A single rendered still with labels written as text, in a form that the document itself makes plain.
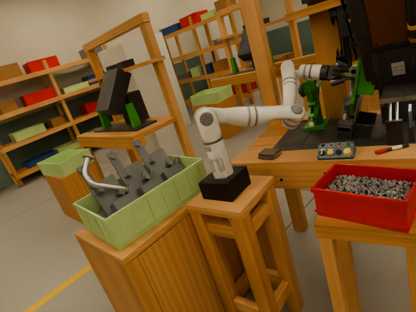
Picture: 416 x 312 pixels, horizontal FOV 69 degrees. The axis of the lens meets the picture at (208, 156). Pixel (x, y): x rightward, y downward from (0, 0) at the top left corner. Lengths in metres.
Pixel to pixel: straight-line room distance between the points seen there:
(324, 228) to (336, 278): 0.24
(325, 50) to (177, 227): 1.27
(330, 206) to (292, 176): 0.37
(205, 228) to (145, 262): 0.32
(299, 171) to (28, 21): 7.39
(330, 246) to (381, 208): 0.25
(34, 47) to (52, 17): 0.85
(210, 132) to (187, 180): 0.39
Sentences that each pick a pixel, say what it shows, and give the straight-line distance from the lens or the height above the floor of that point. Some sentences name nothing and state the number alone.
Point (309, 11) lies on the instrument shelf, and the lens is 1.81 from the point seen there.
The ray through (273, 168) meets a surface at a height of 0.87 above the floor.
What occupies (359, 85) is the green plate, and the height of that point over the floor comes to 1.15.
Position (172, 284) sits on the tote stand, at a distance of 1.66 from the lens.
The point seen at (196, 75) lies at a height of 0.87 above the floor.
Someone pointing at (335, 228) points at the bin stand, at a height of 0.79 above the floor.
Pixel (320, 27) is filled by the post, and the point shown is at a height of 1.42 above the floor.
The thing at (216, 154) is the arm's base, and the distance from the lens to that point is 1.37.
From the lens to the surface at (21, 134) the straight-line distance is 7.22.
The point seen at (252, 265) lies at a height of 0.56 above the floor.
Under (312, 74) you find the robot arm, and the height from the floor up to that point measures 1.23.
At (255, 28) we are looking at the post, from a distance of 2.04.
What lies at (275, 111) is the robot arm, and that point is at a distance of 1.43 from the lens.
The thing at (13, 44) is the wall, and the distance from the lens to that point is 8.01.
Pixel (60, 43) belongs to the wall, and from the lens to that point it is 8.30.
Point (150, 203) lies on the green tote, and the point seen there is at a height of 0.90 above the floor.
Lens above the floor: 1.52
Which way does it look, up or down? 19 degrees down
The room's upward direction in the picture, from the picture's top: 18 degrees counter-clockwise
